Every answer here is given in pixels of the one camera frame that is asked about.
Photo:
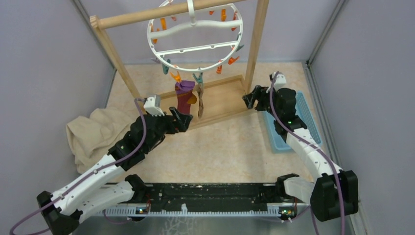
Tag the orange right clothes clip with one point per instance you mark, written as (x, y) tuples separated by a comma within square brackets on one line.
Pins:
[(232, 60)]

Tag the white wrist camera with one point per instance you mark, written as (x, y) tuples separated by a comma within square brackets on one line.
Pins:
[(152, 106), (280, 80)]

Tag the beige argyle sock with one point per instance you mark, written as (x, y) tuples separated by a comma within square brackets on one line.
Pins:
[(200, 92)]

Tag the purple red striped sock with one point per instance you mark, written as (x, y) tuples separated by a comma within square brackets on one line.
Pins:
[(185, 96)]

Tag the white round clip hanger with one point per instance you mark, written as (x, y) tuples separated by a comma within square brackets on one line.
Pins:
[(198, 41)]

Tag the wooden hanger stand frame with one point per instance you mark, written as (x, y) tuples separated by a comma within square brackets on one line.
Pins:
[(222, 97)]

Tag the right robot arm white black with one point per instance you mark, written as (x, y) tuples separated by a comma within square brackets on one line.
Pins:
[(334, 190)]

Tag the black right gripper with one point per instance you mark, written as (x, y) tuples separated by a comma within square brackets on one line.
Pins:
[(260, 93)]

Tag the beige crumpled cloth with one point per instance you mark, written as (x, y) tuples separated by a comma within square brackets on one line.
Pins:
[(91, 137)]

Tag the orange front clothes clip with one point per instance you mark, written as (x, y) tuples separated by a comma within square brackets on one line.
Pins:
[(176, 76)]

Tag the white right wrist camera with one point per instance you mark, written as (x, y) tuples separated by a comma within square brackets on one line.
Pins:
[(280, 80)]

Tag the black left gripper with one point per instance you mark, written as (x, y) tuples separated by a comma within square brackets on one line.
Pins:
[(185, 120)]

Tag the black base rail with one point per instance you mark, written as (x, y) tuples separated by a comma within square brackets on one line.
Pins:
[(209, 200)]

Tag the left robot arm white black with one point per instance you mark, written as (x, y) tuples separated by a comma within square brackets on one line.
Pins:
[(65, 209)]

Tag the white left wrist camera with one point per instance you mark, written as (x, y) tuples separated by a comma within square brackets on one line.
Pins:
[(152, 106)]

